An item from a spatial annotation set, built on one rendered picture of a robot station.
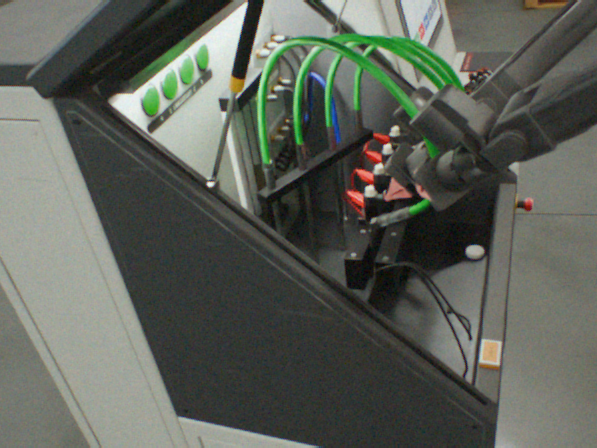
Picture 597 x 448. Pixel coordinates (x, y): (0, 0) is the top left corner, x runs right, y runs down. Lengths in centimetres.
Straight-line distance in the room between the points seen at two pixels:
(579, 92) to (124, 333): 80
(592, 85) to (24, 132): 71
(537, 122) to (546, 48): 32
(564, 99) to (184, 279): 57
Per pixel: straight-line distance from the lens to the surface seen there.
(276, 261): 82
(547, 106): 70
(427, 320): 127
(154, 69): 92
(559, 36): 102
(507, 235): 129
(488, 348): 104
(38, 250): 107
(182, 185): 81
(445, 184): 85
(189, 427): 124
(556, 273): 270
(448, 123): 77
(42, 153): 92
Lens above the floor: 172
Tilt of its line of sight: 35 degrees down
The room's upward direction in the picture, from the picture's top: 9 degrees counter-clockwise
